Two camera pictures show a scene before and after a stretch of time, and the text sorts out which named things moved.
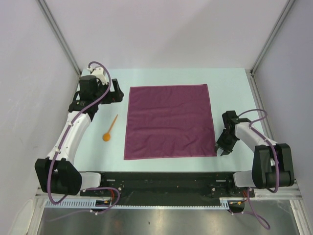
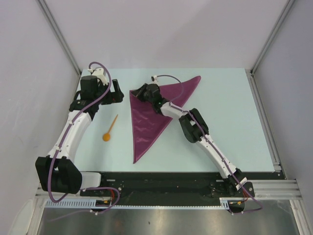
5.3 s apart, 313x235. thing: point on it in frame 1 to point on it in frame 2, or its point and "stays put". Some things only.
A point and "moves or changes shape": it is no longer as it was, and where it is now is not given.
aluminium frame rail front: [41, 193] stays put
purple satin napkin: [169, 121] moves or changes shape
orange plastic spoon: [106, 136] stays put
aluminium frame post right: [287, 7] stays put
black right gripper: [227, 149] to [139, 92]
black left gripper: [113, 96] stays put
